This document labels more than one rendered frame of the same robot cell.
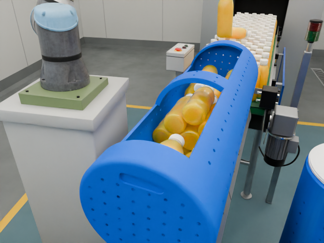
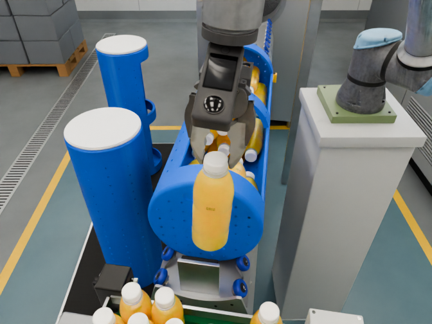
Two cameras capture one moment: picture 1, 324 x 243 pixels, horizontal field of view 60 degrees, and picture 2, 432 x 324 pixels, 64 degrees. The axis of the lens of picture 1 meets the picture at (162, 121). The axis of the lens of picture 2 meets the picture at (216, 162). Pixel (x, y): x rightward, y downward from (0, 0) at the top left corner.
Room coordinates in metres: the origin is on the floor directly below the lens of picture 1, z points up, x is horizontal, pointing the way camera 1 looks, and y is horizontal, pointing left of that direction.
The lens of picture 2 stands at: (1.73, -0.36, 1.74)
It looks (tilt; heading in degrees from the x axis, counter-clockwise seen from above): 39 degrees down; 168
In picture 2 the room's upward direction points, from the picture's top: straight up
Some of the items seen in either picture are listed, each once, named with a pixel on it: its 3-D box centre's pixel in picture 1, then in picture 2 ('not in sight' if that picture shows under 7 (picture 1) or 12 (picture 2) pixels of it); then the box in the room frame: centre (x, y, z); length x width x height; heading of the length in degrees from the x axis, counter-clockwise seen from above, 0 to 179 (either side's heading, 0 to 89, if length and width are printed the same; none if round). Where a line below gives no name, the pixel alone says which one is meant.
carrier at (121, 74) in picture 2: not in sight; (133, 112); (-0.26, -0.47, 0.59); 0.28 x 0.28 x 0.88
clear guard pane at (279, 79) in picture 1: (276, 98); not in sight; (1.74, -0.78, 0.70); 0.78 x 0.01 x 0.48; 159
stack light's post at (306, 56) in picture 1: (285, 138); not in sight; (1.47, -0.77, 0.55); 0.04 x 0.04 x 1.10; 69
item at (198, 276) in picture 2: not in sight; (199, 274); (1.25, -0.30, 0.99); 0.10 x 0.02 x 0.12; 69
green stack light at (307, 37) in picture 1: (312, 35); not in sight; (1.47, -0.77, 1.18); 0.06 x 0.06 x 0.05
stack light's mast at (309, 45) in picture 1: (312, 36); not in sight; (1.47, -0.77, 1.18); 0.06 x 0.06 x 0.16
